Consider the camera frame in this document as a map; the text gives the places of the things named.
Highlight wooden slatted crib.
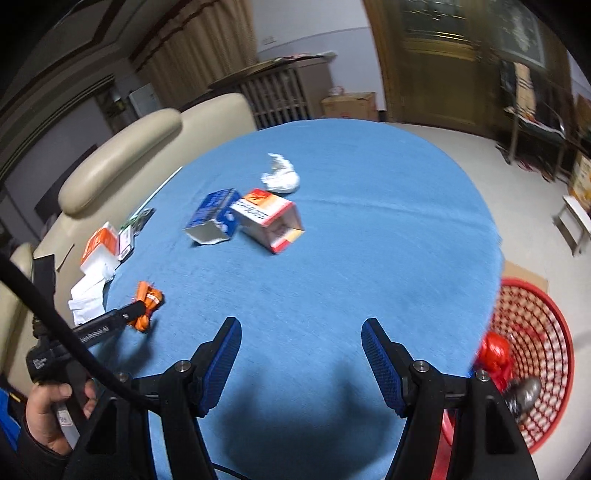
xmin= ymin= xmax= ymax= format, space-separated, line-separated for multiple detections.
xmin=202 ymin=51 xmax=339 ymax=130

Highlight orange printed carton box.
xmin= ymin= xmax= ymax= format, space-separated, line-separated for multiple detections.
xmin=568 ymin=152 xmax=591 ymax=212

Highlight brown curtain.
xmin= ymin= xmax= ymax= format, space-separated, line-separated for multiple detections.
xmin=130 ymin=0 xmax=257 ymax=109

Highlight cardboard box by wall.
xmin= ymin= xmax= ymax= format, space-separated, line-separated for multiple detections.
xmin=322 ymin=92 xmax=379 ymax=121

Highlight white barcode label packet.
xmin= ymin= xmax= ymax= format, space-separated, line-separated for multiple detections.
xmin=118 ymin=225 xmax=134 ymax=262

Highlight orange wrapper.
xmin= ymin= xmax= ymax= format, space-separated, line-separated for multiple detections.
xmin=129 ymin=281 xmax=164 ymax=333

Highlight red plastic trash basket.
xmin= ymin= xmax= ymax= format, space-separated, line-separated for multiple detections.
xmin=431 ymin=276 xmax=576 ymax=480

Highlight black cable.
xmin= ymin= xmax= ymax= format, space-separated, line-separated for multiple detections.
xmin=0 ymin=253 xmax=153 ymax=411

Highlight person's left hand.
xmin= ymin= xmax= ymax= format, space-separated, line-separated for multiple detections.
xmin=25 ymin=383 xmax=73 ymax=456

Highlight wooden double door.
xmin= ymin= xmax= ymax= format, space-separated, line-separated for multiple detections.
xmin=361 ymin=0 xmax=569 ymax=137

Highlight orange white tissue pack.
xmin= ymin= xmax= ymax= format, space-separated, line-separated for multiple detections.
xmin=80 ymin=222 xmax=119 ymax=275

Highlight white loose tissue sheets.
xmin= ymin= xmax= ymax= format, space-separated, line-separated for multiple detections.
xmin=68 ymin=269 xmax=114 ymax=326

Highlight red plastic bag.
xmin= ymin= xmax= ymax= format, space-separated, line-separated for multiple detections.
xmin=473 ymin=331 xmax=514 ymax=393

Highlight red white medicine box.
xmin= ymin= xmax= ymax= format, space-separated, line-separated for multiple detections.
xmin=230 ymin=189 xmax=304 ymax=254

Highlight blue carton box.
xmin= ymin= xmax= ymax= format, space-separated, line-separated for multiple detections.
xmin=184 ymin=189 xmax=242 ymax=245

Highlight silver foil wrapper ball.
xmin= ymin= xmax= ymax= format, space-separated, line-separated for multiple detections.
xmin=503 ymin=376 xmax=542 ymax=420

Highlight beige leather sofa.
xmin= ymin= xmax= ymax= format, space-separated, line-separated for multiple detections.
xmin=0 ymin=91 xmax=257 ymax=398

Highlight black metal chair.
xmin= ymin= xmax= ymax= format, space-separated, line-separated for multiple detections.
xmin=499 ymin=60 xmax=574 ymax=180

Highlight flat cardboard sheet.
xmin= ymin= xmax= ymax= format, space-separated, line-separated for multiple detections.
xmin=502 ymin=260 xmax=549 ymax=293

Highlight small white stool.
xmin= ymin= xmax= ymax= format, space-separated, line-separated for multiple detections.
xmin=553 ymin=195 xmax=591 ymax=257

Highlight white tissue ball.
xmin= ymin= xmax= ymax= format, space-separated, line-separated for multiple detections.
xmin=260 ymin=153 xmax=301 ymax=195

